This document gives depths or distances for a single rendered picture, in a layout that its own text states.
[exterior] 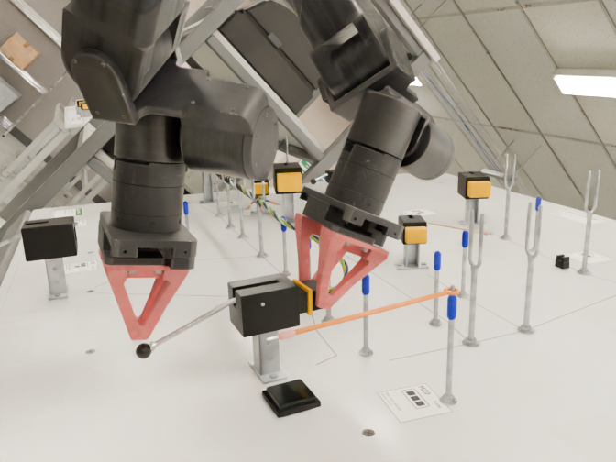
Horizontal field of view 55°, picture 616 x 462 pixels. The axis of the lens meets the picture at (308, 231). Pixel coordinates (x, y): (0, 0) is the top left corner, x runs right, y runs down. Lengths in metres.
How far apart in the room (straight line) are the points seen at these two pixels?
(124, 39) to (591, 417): 0.46
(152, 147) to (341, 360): 0.28
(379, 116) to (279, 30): 1.07
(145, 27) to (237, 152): 0.11
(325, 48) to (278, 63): 0.99
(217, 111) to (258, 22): 1.16
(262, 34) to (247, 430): 1.22
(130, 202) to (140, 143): 0.05
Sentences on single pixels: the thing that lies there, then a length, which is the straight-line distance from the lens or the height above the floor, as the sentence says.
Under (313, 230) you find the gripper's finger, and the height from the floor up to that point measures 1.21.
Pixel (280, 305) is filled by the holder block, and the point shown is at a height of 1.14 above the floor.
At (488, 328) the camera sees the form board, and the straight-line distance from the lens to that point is 0.68.
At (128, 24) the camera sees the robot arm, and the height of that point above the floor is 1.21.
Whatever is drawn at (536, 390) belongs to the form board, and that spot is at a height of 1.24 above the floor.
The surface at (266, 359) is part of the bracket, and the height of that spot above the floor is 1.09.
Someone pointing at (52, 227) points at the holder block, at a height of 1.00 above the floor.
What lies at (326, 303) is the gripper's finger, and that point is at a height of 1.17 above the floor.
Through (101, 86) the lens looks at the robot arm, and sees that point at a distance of 0.43.
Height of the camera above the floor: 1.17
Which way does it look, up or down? 3 degrees up
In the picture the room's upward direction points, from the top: 43 degrees clockwise
